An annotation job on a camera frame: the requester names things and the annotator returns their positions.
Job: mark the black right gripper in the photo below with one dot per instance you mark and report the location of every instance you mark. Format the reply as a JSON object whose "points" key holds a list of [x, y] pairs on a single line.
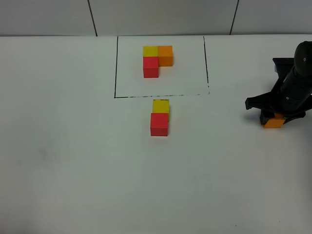
{"points": [[282, 105]]}

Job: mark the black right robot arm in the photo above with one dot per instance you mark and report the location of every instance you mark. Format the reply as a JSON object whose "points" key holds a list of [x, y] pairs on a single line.
{"points": [[297, 70]]}

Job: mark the orange template cube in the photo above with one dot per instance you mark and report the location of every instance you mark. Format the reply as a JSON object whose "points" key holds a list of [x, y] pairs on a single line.
{"points": [[165, 56]]}

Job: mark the red template cube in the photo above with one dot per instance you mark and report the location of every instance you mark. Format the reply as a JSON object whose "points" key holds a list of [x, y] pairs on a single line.
{"points": [[150, 67]]}

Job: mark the yellow template cube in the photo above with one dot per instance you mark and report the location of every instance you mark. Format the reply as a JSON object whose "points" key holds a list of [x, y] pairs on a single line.
{"points": [[150, 51]]}

